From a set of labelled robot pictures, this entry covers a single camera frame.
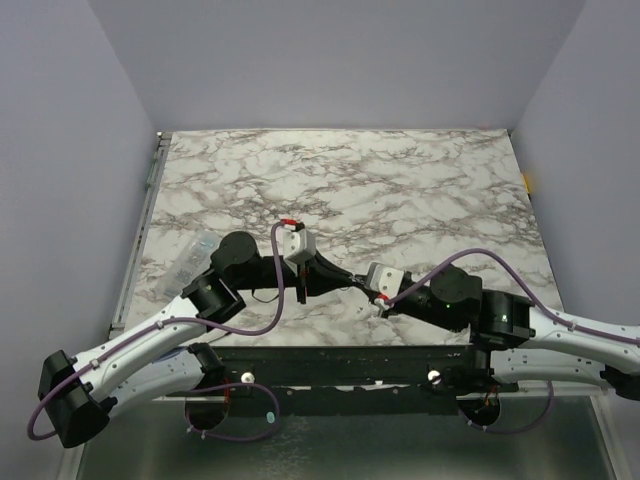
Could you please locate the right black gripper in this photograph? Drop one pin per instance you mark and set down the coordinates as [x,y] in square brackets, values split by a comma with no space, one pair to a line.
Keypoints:
[388,300]

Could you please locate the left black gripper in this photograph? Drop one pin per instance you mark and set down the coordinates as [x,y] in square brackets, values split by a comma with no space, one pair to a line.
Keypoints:
[322,276]

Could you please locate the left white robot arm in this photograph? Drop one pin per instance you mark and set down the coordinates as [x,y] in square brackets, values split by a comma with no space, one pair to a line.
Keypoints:
[163,355]

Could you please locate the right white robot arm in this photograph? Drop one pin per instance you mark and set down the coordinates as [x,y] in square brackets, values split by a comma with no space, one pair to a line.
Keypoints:
[520,340]

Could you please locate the clear plastic parts box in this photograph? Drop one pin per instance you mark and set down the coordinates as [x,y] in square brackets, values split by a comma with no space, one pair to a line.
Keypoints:
[192,260]

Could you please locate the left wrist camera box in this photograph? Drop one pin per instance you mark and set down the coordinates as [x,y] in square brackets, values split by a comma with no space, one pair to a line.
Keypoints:
[298,246]

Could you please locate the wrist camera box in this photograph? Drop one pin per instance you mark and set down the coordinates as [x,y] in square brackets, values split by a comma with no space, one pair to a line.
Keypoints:
[384,279]
[298,246]

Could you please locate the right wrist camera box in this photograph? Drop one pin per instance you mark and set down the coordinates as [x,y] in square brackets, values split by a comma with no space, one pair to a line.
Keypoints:
[384,279]

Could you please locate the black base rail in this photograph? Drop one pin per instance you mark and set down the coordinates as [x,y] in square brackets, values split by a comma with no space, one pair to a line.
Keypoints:
[353,380]

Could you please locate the left side metal rail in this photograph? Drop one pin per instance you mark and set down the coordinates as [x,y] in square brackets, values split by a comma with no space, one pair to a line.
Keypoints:
[158,158]

